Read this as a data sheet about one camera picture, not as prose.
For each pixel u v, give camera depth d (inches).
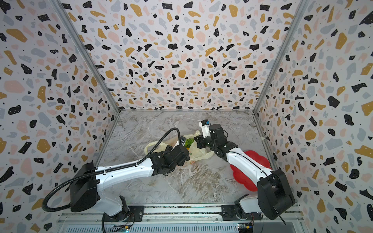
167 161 23.4
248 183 32.9
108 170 17.8
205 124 29.3
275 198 16.5
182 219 28.8
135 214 28.9
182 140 27.2
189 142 31.8
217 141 25.4
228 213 29.0
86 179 16.6
